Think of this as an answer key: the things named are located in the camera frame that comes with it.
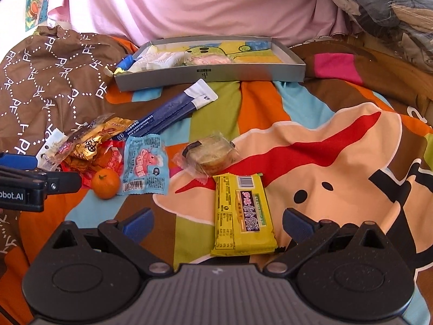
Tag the blue and yellow packet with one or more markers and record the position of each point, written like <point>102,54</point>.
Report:
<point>126,63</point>

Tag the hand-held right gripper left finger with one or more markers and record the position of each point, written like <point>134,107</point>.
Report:
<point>138,226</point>

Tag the grey cardboard tray box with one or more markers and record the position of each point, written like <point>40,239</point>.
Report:
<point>209,74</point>

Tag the clear round cookie packet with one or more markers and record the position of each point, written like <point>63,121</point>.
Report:
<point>208,157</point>

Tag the white snack packet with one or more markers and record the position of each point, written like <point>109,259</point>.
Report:
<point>167,61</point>
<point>143,59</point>

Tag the red snack packet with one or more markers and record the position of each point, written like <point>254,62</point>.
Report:
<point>113,160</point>

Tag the pale pink wrapped cake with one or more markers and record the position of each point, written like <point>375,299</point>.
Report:
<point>208,60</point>

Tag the wooden bed frame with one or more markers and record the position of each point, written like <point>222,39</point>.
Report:
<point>406,71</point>

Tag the colourful cartoon printed blanket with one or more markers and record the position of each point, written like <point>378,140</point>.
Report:
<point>338,142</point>

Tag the crumpled gold candy packet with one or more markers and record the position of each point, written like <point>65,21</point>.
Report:
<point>86,149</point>

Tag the yellow cracker packet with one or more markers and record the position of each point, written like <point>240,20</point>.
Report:
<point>242,216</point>

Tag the small orange tangerine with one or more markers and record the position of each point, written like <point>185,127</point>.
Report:
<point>106,184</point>

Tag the cartoon wall poster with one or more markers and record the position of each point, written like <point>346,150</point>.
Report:
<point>35,3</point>

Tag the brown patterned cloth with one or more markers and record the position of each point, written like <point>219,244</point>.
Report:
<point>50,84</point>

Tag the long dark blue packet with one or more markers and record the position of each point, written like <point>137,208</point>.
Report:
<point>169,110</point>

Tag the bagged grey clothing pile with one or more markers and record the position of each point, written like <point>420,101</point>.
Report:
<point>389,3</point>

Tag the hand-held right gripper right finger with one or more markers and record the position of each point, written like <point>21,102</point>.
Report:
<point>297,226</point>

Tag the light blue pig print packet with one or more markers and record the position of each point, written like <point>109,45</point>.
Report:
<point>145,166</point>

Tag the small white printed packet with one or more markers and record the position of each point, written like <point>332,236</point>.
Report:
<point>52,149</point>

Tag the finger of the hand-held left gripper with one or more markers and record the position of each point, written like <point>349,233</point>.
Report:
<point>64,182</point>
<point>17,161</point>

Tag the pink cloth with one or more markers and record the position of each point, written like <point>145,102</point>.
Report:
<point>203,3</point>

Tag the orange gold snack packet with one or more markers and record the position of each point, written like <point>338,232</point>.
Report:
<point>113,127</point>

